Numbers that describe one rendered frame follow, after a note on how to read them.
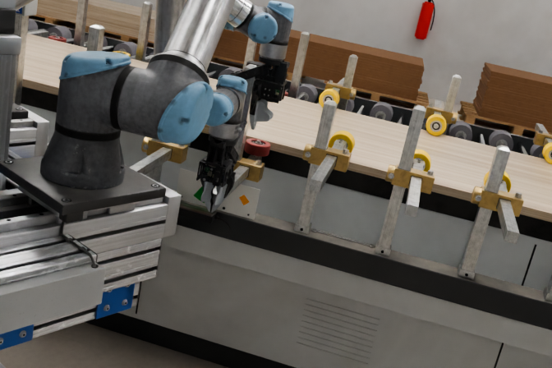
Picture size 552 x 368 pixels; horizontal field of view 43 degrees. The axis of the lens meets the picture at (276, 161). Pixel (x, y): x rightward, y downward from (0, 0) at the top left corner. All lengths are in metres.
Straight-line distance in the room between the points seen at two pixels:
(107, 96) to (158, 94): 0.09
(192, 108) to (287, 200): 1.20
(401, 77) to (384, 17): 1.43
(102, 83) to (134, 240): 0.34
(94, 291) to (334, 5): 8.20
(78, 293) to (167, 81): 0.38
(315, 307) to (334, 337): 0.13
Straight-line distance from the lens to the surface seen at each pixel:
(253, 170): 2.11
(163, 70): 1.23
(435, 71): 9.25
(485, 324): 2.23
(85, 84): 1.24
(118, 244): 1.38
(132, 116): 1.22
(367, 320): 2.47
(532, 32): 9.29
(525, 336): 2.26
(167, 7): 1.56
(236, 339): 2.61
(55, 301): 1.19
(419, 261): 2.16
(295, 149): 2.27
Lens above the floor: 1.51
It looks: 17 degrees down
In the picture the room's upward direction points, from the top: 12 degrees clockwise
